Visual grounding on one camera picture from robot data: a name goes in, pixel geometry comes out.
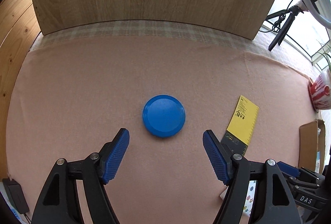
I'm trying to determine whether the pink bed blanket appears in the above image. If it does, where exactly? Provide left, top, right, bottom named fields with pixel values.
left=6, top=36, right=316, bottom=223

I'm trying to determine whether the pine wood headboard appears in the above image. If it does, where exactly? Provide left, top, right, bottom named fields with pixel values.
left=1, top=0, right=40, bottom=179

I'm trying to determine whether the black tripod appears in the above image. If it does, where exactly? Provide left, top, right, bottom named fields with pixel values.
left=265, top=5, right=303, bottom=52

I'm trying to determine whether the green spider plant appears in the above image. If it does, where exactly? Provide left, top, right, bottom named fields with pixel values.
left=319, top=44, right=331, bottom=71

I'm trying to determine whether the yellow black ruler card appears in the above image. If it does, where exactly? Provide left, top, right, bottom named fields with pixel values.
left=221, top=95, right=259, bottom=156

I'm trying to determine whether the blue round tin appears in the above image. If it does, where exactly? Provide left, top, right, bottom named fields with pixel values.
left=142, top=95, right=186, bottom=138

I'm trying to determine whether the patterned tissue pack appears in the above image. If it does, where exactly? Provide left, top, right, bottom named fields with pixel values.
left=219, top=179, right=258, bottom=217

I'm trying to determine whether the cardboard box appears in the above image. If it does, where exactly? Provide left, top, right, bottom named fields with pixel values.
left=299, top=119, right=325, bottom=174

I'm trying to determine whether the black charger brick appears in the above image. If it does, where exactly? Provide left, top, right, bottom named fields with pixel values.
left=2, top=178, right=30, bottom=214

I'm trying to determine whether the red white flower pot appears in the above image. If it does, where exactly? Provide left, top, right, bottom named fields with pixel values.
left=308, top=69, right=331, bottom=110

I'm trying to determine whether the white power strip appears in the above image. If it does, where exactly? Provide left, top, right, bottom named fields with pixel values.
left=6, top=200, right=27, bottom=224

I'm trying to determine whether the plaid bed sheet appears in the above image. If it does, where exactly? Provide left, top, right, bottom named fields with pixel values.
left=30, top=20, right=320, bottom=79

